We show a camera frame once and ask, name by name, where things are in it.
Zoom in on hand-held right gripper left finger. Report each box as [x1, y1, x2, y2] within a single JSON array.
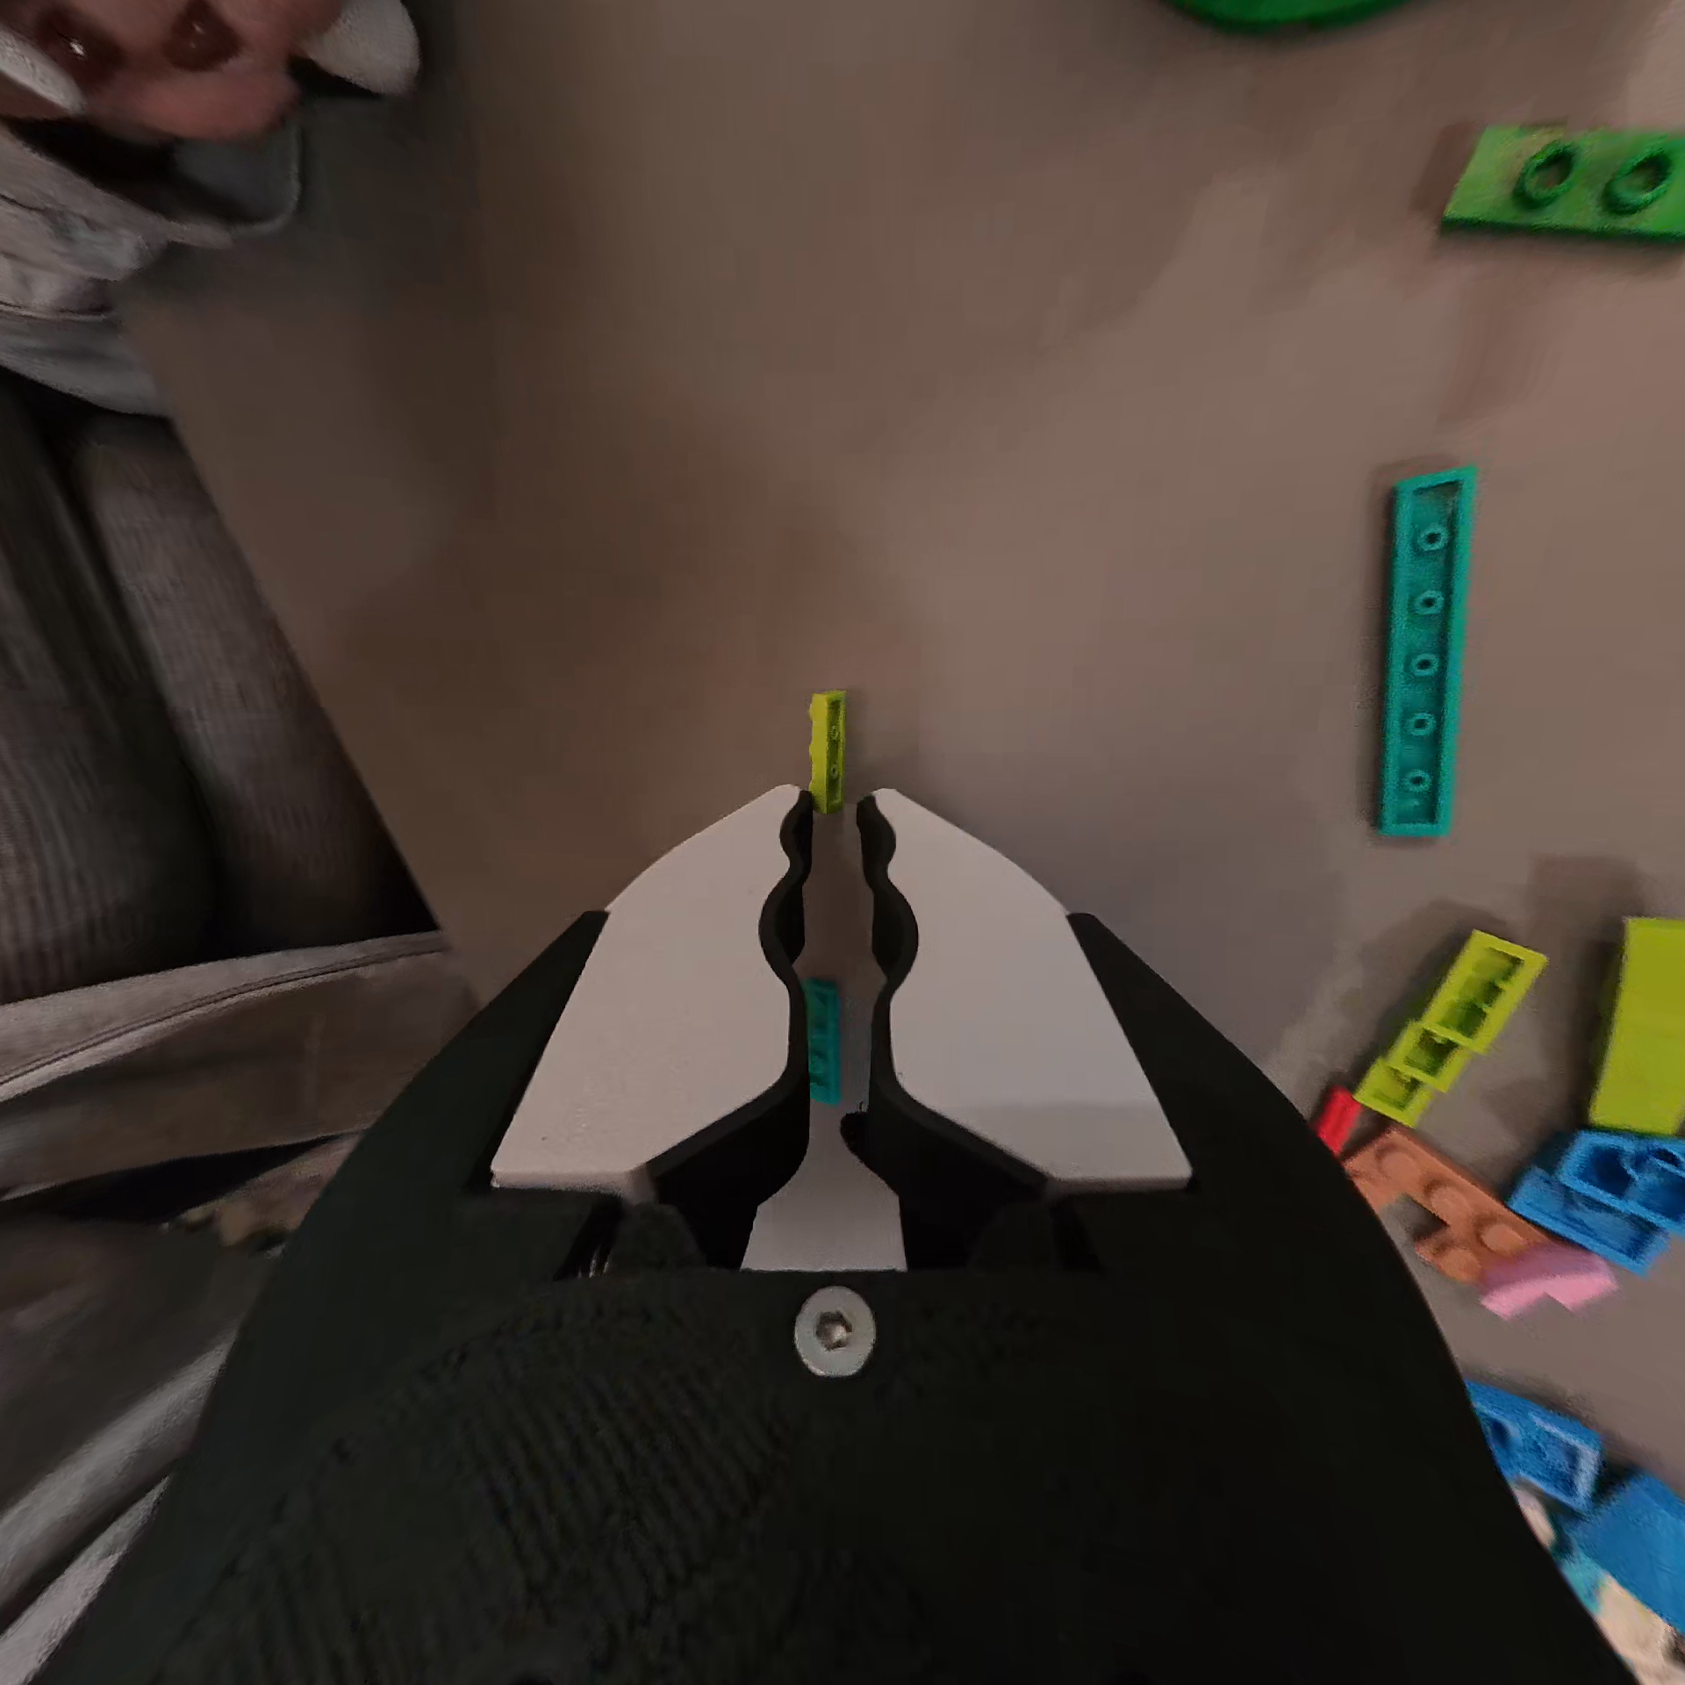
[[490, 787, 813, 1202]]

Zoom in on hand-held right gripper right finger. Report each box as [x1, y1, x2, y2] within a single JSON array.
[[857, 787, 1193, 1202]]

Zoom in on person's left hand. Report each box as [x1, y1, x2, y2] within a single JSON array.
[[0, 0, 323, 145]]

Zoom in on person's grey hoodie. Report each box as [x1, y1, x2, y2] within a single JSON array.
[[0, 927, 482, 1685]]

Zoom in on long teal plate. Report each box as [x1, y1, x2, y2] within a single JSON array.
[[1373, 464, 1480, 842]]

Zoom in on person's striped shirt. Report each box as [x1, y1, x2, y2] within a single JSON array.
[[0, 375, 442, 1009]]

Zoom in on scattered loose toy bricks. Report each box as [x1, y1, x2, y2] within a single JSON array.
[[1311, 916, 1685, 1685]]

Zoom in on green round plate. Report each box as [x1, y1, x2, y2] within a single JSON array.
[[1155, 0, 1419, 36]]

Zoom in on green plate with holes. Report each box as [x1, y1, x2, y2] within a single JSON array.
[[1438, 122, 1685, 247]]

